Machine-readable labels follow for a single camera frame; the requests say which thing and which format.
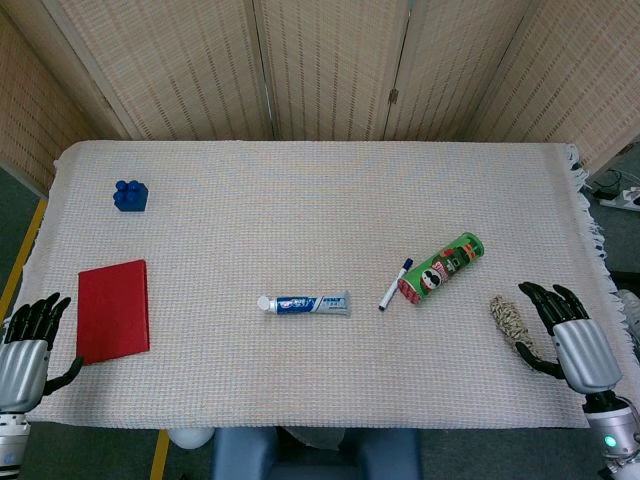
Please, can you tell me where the white power strip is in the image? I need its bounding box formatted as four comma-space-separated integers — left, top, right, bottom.
597, 187, 640, 211

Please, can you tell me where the blue white toothpaste tube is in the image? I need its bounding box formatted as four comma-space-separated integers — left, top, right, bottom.
256, 291, 352, 318

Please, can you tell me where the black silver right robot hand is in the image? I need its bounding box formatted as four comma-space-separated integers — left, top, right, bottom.
514, 282, 624, 401

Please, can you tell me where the white round object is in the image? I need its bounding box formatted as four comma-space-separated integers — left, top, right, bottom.
168, 428, 215, 450

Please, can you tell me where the woven folding screen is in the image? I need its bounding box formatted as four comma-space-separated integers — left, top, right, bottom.
0, 0, 640, 196

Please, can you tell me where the white blue marker pen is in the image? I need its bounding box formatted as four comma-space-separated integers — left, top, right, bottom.
378, 257, 415, 312

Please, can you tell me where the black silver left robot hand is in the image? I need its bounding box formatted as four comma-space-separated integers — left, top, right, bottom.
0, 293, 85, 414

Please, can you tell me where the blue toy building block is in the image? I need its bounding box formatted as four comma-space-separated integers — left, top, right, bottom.
113, 179, 150, 213

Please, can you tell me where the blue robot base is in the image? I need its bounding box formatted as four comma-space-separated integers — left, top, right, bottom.
212, 427, 424, 480

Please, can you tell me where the woven rope roll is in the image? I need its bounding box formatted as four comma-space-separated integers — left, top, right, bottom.
489, 295, 536, 357

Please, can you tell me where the green Pringles can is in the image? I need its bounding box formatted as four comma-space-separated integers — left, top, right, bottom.
398, 231, 486, 306

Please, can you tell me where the white waffle tablecloth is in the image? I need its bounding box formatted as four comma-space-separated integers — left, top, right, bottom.
22, 139, 624, 431

